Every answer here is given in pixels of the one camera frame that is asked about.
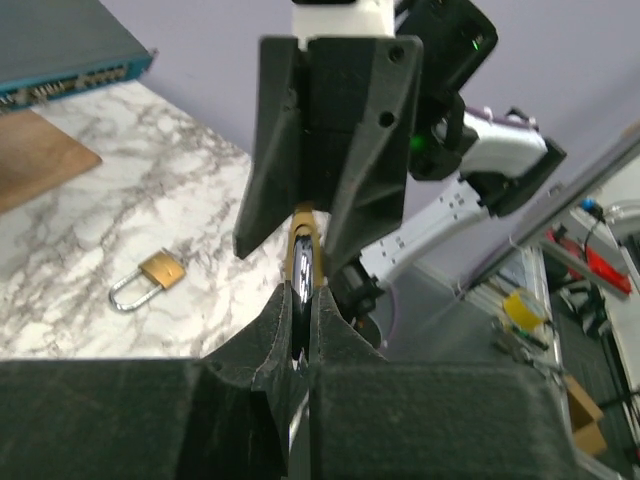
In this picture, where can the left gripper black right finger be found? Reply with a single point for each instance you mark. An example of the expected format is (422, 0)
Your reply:
(375, 419)

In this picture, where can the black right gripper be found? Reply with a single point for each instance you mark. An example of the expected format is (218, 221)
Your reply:
(332, 129)

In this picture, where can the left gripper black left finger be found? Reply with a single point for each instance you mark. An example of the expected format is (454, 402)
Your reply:
(224, 416)

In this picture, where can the small brass padlock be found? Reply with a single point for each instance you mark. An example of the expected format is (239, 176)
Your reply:
(304, 275)

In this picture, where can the brass long-shackle padlock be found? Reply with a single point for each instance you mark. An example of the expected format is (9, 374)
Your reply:
(162, 270)

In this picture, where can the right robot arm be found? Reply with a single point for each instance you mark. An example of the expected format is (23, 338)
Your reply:
(464, 165)

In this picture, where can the yellow tape roll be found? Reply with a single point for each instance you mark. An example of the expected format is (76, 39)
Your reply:
(525, 310)

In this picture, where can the cardboard box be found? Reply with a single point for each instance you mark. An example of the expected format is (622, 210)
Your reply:
(585, 416)

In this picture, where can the wooden board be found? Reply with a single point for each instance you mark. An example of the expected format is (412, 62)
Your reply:
(37, 156)

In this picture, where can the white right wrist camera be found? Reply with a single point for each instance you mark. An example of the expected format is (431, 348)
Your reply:
(312, 19)

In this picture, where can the grey network switch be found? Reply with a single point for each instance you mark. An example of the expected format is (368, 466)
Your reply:
(55, 49)

